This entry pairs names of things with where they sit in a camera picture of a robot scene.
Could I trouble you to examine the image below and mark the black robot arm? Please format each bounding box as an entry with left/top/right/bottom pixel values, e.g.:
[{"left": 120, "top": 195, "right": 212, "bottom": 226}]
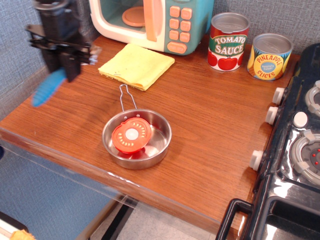
[{"left": 26, "top": 0, "right": 101, "bottom": 82}]

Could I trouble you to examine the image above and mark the white stove knob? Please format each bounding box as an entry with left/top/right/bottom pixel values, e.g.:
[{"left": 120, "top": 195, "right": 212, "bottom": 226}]
[
  {"left": 265, "top": 106, "right": 279, "bottom": 125},
  {"left": 272, "top": 87, "right": 286, "bottom": 105},
  {"left": 249, "top": 150, "right": 264, "bottom": 171}
]

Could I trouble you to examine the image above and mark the pineapple slices can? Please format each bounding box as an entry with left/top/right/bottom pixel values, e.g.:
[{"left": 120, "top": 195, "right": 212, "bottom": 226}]
[{"left": 247, "top": 33, "right": 294, "bottom": 81}]

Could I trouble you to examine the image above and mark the white stove knob lower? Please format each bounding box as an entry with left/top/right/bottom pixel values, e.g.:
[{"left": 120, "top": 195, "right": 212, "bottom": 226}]
[{"left": 249, "top": 150, "right": 264, "bottom": 171}]

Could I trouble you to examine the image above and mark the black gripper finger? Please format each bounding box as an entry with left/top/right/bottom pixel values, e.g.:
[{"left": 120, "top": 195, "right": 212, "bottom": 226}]
[
  {"left": 61, "top": 53, "right": 81, "bottom": 83},
  {"left": 41, "top": 49, "right": 62, "bottom": 73}
]

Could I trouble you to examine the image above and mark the small steel pan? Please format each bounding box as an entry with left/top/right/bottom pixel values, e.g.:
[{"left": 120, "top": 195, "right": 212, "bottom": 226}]
[{"left": 101, "top": 84, "right": 172, "bottom": 170}]

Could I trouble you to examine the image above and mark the white stove knob upper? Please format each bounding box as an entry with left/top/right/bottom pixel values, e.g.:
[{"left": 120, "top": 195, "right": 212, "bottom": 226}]
[{"left": 272, "top": 87, "right": 286, "bottom": 105}]

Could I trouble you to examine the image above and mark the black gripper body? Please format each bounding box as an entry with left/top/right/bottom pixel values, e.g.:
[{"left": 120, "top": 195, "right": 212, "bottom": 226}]
[{"left": 25, "top": 6, "right": 102, "bottom": 65}]

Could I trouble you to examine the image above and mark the blue handled metal fork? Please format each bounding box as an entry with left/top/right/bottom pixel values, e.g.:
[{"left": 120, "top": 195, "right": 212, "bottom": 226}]
[{"left": 31, "top": 68, "right": 67, "bottom": 107}]

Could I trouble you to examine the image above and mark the yellow folded towel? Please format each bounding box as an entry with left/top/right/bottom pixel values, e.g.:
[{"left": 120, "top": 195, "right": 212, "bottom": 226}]
[{"left": 98, "top": 43, "right": 175, "bottom": 92}]

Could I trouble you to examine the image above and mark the red toy tomato slice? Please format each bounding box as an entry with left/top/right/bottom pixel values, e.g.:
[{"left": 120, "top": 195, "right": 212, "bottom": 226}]
[{"left": 111, "top": 117, "right": 152, "bottom": 154}]

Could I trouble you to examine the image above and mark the toy microwave teal and cream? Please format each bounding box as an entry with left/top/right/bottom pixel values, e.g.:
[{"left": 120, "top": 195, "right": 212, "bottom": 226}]
[{"left": 89, "top": 0, "right": 215, "bottom": 56}]

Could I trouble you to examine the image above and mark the orange microwave plate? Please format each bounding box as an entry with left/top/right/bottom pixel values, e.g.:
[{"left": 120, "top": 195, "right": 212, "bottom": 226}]
[{"left": 122, "top": 6, "right": 145, "bottom": 27}]

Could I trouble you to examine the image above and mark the white stove knob middle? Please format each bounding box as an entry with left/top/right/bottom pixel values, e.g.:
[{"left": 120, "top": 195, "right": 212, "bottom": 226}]
[{"left": 265, "top": 106, "right": 279, "bottom": 125}]

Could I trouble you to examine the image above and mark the black toy stove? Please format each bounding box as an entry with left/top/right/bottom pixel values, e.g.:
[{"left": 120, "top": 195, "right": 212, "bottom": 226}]
[{"left": 216, "top": 43, "right": 320, "bottom": 240}]

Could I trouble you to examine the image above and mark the tomato sauce can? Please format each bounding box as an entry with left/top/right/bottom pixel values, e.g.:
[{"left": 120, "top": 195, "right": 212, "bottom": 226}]
[{"left": 207, "top": 12, "right": 250, "bottom": 72}]

